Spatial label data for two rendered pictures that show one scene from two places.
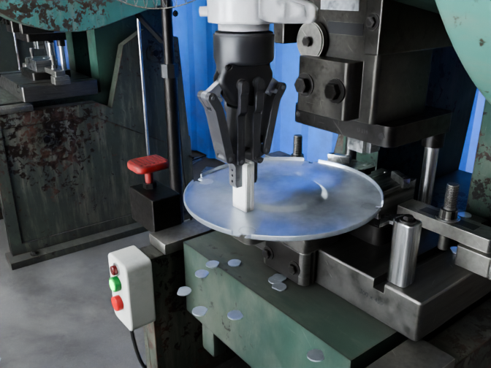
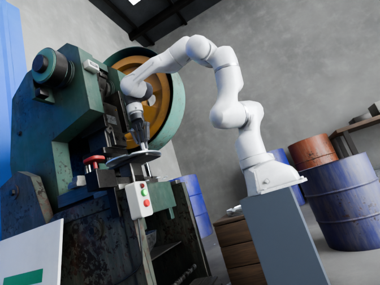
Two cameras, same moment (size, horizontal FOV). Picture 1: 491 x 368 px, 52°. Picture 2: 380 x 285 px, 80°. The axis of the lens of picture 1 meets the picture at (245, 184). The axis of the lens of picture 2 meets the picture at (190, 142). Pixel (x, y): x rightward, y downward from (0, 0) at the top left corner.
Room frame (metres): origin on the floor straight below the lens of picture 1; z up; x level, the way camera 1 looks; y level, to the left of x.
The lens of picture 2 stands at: (1.03, 1.10, 0.49)
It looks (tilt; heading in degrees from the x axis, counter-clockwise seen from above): 14 degrees up; 239
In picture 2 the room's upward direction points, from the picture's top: 17 degrees counter-clockwise
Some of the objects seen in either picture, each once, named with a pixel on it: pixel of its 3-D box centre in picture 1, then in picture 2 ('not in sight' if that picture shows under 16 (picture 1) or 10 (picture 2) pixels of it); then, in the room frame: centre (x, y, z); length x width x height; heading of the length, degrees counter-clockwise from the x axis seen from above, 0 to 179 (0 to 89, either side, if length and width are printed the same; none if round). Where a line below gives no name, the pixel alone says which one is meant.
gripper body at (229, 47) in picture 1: (243, 68); (138, 122); (0.64, 0.00, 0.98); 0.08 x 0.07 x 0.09; 129
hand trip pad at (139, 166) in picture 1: (149, 178); (95, 167); (0.91, 0.19, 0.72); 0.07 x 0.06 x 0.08; 128
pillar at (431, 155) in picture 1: (429, 163); not in sight; (0.77, -0.30, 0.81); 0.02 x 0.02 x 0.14
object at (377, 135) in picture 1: (369, 123); (107, 158); (0.80, -0.20, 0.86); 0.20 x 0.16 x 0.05; 38
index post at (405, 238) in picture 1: (404, 249); (147, 169); (0.58, -0.21, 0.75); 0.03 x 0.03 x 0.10; 38
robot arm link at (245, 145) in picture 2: not in sight; (249, 128); (0.32, 0.43, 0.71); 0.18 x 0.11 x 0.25; 177
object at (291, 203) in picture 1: (282, 191); (134, 159); (0.69, -0.05, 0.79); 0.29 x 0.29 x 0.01
